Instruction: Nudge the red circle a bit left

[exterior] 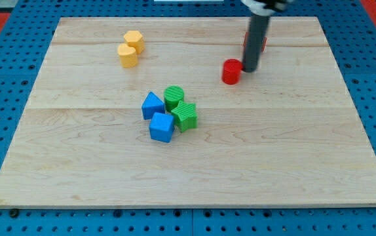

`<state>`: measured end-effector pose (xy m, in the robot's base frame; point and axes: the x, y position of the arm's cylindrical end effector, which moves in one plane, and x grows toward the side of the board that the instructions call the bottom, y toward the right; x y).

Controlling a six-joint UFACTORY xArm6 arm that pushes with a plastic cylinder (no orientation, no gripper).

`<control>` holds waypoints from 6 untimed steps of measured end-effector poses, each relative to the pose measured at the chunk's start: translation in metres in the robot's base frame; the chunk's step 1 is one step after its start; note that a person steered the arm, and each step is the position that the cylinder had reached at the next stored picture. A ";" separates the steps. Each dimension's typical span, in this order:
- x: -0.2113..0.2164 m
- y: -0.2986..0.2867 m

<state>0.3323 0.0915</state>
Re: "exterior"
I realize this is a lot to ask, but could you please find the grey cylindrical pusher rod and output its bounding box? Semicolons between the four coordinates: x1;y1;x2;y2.
242;14;270;73

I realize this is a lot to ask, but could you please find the red cylinder block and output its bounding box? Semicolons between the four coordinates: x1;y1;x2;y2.
221;58;242;85

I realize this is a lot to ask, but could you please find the red block behind rod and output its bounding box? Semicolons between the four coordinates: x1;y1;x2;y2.
243;32;267;52

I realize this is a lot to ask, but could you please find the green cylinder block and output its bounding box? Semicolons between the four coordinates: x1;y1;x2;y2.
164;85;185;112

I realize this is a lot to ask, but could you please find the green star block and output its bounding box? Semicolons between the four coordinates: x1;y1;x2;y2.
171;100;198;132

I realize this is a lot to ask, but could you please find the yellow hexagon block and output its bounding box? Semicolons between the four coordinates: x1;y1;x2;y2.
123;30;145;54

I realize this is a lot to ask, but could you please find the blue triangle block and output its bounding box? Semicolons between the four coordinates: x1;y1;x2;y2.
141;92;165;120

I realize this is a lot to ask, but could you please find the yellow heart block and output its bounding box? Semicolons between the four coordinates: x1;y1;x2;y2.
117;43;138;68

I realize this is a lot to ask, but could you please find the blue cube block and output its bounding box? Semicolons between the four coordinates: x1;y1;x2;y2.
149;113;174;143

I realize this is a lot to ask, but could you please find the wooden board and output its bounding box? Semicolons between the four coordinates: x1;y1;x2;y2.
0;17;376;209

